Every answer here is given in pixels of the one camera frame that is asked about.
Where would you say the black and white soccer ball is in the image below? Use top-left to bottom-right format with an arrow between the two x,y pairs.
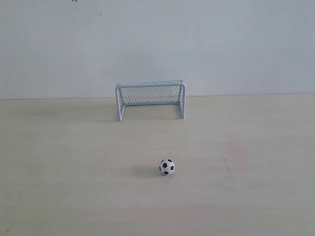
159,159 -> 175,175

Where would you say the small white soccer goal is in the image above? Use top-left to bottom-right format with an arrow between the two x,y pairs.
115,80 -> 186,121

